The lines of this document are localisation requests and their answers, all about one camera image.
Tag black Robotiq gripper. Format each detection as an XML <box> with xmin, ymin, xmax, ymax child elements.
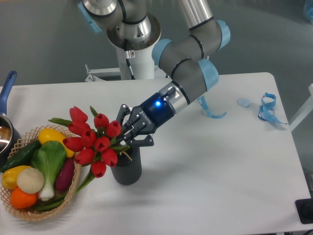
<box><xmin>116</xmin><ymin>92</ymin><xmax>174</xmax><ymax>147</ymax></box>

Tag red tulip bouquet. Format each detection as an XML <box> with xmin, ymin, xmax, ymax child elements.
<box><xmin>49</xmin><ymin>106</ymin><xmax>130</xmax><ymax>192</ymax></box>

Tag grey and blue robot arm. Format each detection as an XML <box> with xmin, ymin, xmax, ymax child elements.
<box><xmin>78</xmin><ymin>0</ymin><xmax>230</xmax><ymax>147</ymax></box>

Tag dark grey ribbed vase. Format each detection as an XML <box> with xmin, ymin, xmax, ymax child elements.
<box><xmin>111</xmin><ymin>147</ymin><xmax>142</xmax><ymax>186</ymax></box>

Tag curled blue tape strip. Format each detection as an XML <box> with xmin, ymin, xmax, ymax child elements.
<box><xmin>197</xmin><ymin>95</ymin><xmax>227</xmax><ymax>119</ymax></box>

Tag purple sweet potato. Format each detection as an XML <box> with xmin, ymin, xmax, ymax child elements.
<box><xmin>55</xmin><ymin>158</ymin><xmax>75</xmax><ymax>191</ymax></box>

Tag yellow squash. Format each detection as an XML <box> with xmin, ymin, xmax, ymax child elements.
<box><xmin>38</xmin><ymin>128</ymin><xmax>75</xmax><ymax>158</ymax></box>

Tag green bok choy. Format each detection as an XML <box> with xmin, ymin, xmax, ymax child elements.
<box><xmin>31</xmin><ymin>141</ymin><xmax>67</xmax><ymax>201</ymax></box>

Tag woven wicker basket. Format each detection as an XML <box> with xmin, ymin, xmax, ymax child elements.
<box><xmin>0</xmin><ymin>126</ymin><xmax>81</xmax><ymax>221</ymax></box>

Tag small light-blue cap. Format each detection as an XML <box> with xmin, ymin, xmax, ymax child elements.
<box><xmin>237</xmin><ymin>98</ymin><xmax>250</xmax><ymax>108</ymax></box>

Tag green cucumber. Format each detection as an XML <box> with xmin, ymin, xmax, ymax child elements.
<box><xmin>0</xmin><ymin>140</ymin><xmax>42</xmax><ymax>173</ymax></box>

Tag white garlic bulb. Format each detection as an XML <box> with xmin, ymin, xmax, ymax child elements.
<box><xmin>17</xmin><ymin>167</ymin><xmax>45</xmax><ymax>194</ymax></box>

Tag green bean pods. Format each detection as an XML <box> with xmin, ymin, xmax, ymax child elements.
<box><xmin>35</xmin><ymin>194</ymin><xmax>66</xmax><ymax>212</ymax></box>

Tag yellow bell pepper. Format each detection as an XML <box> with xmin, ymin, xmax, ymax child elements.
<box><xmin>1</xmin><ymin>165</ymin><xmax>30</xmax><ymax>190</ymax></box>

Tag orange fruit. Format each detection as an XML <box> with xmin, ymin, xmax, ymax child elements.
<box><xmin>10</xmin><ymin>188</ymin><xmax>38</xmax><ymax>209</ymax></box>

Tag black device at edge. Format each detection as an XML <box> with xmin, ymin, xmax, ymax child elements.
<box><xmin>295</xmin><ymin>198</ymin><xmax>313</xmax><ymax>224</ymax></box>

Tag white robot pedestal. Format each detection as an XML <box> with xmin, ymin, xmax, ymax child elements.
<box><xmin>84</xmin><ymin>45</ymin><xmax>211</xmax><ymax>83</ymax></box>

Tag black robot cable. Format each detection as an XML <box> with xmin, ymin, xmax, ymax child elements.
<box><xmin>123</xmin><ymin>38</ymin><xmax>136</xmax><ymax>80</ymax></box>

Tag blue-handled saucepan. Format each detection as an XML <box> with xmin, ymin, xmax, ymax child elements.
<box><xmin>0</xmin><ymin>70</ymin><xmax>21</xmax><ymax>166</ymax></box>

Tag crumpled blue strap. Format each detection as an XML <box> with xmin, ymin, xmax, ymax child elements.
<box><xmin>258</xmin><ymin>92</ymin><xmax>289</xmax><ymax>126</ymax></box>

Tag white frame post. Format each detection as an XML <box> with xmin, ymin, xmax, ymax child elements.
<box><xmin>289</xmin><ymin>84</ymin><xmax>313</xmax><ymax>131</ymax></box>

